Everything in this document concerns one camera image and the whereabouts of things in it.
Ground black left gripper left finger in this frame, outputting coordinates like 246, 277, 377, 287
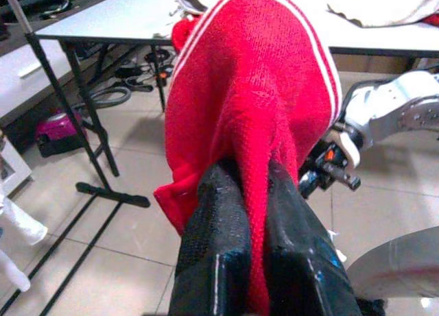
169, 163, 254, 316

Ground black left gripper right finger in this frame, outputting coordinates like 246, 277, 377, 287
263, 158, 363, 316

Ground red knit sweater white stripes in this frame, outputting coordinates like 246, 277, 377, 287
153, 0, 344, 316

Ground cream white garment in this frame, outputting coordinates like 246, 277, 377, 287
327, 0, 439, 28

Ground white shirt red print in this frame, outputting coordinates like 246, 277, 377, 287
0, 192, 49, 247

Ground magenta canister vacuum cleaner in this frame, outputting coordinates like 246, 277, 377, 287
34, 85, 133, 158

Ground plain white shirt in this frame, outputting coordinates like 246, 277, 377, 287
0, 249, 32, 293

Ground white glass door cabinet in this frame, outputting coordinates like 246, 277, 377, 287
0, 134, 34, 197

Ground white low cabinet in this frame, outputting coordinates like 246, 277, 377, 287
0, 38, 104, 120

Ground black bench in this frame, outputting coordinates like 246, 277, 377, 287
0, 0, 133, 25

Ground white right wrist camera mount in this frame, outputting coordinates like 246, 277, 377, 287
327, 129, 361, 168

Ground silver rail black clothes rack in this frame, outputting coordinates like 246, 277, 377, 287
0, 0, 152, 316

